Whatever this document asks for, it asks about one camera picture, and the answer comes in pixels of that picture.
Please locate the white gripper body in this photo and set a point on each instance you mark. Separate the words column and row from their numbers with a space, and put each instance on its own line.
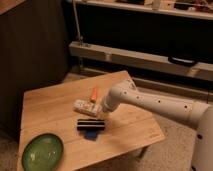
column 102, row 113

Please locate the white plastic bottle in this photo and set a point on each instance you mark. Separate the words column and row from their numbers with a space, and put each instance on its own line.
column 86, row 107

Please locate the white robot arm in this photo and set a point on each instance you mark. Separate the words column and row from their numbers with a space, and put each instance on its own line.
column 195, row 114

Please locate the metal pole stand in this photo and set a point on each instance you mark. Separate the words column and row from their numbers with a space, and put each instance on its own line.
column 80, row 40

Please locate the black striped eraser block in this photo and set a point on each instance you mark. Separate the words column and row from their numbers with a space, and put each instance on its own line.
column 90, row 125

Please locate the orange carrot toy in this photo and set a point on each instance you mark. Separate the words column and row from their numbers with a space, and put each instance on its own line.
column 94, row 95

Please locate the blue sponge piece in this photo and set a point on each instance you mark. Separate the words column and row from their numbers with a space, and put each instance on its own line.
column 91, row 135

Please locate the wooden low table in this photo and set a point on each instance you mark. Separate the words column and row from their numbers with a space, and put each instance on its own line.
column 50, row 110

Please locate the green glass bowl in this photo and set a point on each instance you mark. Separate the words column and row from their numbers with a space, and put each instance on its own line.
column 43, row 153

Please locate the black handle on rail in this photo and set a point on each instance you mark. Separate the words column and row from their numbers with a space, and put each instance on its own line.
column 182, row 63

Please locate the white wooden rail shelf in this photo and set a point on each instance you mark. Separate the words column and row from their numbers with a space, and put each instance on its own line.
column 140, row 60

